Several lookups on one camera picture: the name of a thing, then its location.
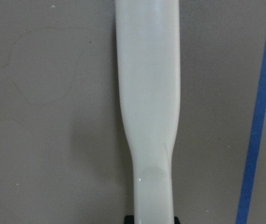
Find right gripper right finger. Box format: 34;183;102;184
174;216;180;224

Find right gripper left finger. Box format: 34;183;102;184
123;215;134;224

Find beige hand brush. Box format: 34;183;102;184
115;0;181;224

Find blue tape grid lines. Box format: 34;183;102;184
235;0;266;224

